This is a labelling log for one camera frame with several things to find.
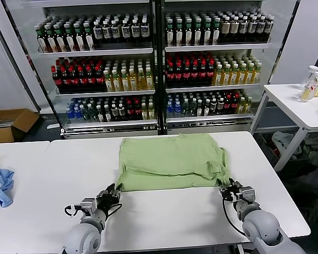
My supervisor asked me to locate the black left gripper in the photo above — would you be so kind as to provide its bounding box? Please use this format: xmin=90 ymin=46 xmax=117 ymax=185
xmin=96 ymin=182 xmax=123 ymax=217

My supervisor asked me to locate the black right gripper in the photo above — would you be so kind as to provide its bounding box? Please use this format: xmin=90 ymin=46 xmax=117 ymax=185
xmin=217 ymin=177 xmax=242 ymax=204

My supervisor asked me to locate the light green polo shirt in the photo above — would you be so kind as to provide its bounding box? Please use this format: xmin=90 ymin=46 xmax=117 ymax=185
xmin=116 ymin=133 xmax=232 ymax=193

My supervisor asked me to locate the pale green clothes pile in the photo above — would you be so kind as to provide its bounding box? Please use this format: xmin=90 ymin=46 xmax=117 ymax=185
xmin=302 ymin=132 xmax=318 ymax=167

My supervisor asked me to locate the white crumpled cloth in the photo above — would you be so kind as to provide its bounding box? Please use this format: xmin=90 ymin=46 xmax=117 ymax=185
xmin=270 ymin=131 xmax=303 ymax=162

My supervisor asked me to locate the dark garment pile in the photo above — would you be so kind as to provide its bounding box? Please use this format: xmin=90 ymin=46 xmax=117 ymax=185
xmin=277 ymin=166 xmax=318 ymax=225

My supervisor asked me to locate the white side table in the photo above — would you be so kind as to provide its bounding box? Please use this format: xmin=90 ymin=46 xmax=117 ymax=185
xmin=250 ymin=83 xmax=318 ymax=173

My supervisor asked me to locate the yellow juice bottle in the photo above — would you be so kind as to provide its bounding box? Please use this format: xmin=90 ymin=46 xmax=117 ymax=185
xmin=112 ymin=69 xmax=122 ymax=92
xmin=145 ymin=67 xmax=155 ymax=90
xmin=252 ymin=62 xmax=262 ymax=84
xmin=244 ymin=62 xmax=254 ymax=85
xmin=121 ymin=68 xmax=130 ymax=92
xmin=129 ymin=68 xmax=138 ymax=91
xmin=213 ymin=64 xmax=223 ymax=86
xmin=104 ymin=69 xmax=113 ymax=92
xmin=222 ymin=63 xmax=231 ymax=86
xmin=237 ymin=63 xmax=246 ymax=85
xmin=137 ymin=67 xmax=146 ymax=90
xmin=229 ymin=63 xmax=239 ymax=85

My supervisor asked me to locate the cola bottle red cap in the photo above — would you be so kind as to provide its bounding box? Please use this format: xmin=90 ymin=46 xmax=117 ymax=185
xmin=198 ymin=60 xmax=208 ymax=86
xmin=68 ymin=66 xmax=80 ymax=92
xmin=59 ymin=66 xmax=71 ymax=92
xmin=94 ymin=65 xmax=106 ymax=91
xmin=190 ymin=61 xmax=200 ymax=86
xmin=86 ymin=65 xmax=97 ymax=92
xmin=50 ymin=65 xmax=62 ymax=92
xmin=165 ymin=62 xmax=175 ymax=87
xmin=206 ymin=60 xmax=216 ymax=86
xmin=182 ymin=61 xmax=191 ymax=87
xmin=174 ymin=62 xmax=183 ymax=87
xmin=77 ymin=66 xmax=88 ymax=92

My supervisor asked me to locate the crumpled light blue cloth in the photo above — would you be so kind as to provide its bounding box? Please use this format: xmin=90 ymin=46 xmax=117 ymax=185
xmin=0 ymin=167 xmax=15 ymax=208

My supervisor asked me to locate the open brown cardboard box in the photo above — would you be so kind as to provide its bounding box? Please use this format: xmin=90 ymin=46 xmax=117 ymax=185
xmin=0 ymin=108 xmax=40 ymax=143

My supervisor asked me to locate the glass drinks display cabinet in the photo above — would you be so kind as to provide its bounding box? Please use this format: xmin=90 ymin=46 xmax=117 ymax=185
xmin=155 ymin=0 xmax=300 ymax=135
xmin=1 ymin=0 xmax=164 ymax=140

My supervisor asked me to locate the clear bottle white cap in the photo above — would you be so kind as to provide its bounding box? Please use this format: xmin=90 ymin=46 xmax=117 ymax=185
xmin=306 ymin=65 xmax=318 ymax=80

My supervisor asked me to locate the dark bottle beige label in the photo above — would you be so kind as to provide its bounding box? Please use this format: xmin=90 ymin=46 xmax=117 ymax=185
xmin=221 ymin=16 xmax=231 ymax=43
xmin=230 ymin=16 xmax=240 ymax=42

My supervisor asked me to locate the dark bottle blue white label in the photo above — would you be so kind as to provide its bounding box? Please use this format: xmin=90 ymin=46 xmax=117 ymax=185
xmin=238 ymin=15 xmax=249 ymax=42
xmin=131 ymin=18 xmax=141 ymax=42
xmin=264 ymin=15 xmax=275 ymax=41
xmin=121 ymin=19 xmax=131 ymax=43
xmin=140 ymin=17 xmax=151 ymax=42
xmin=102 ymin=20 xmax=112 ymax=44
xmin=93 ymin=20 xmax=103 ymax=44
xmin=256 ymin=15 xmax=266 ymax=42
xmin=111 ymin=19 xmax=121 ymax=43
xmin=248 ymin=15 xmax=257 ymax=42

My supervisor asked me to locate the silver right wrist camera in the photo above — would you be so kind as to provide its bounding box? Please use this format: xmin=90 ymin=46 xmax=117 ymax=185
xmin=240 ymin=186 xmax=257 ymax=203

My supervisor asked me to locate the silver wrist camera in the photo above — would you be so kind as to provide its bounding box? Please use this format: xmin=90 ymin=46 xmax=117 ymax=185
xmin=80 ymin=197 xmax=98 ymax=214
xmin=240 ymin=186 xmax=257 ymax=203

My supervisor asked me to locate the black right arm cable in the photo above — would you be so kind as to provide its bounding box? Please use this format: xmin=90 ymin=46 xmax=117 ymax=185
xmin=222 ymin=197 xmax=246 ymax=238

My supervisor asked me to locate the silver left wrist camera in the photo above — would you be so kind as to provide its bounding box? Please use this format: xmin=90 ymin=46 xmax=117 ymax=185
xmin=80 ymin=197 xmax=98 ymax=214

